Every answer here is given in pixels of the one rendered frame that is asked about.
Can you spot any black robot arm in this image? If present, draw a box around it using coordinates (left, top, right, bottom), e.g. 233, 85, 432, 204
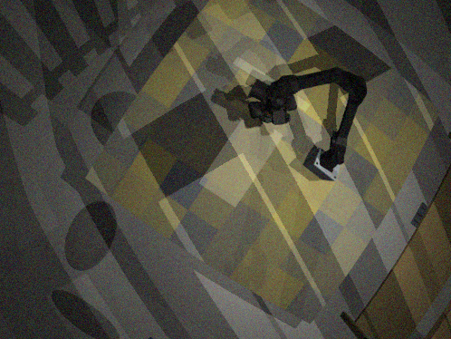
248, 67, 367, 172

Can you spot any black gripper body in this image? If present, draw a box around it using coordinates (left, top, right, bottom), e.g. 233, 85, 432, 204
248, 95, 297, 119

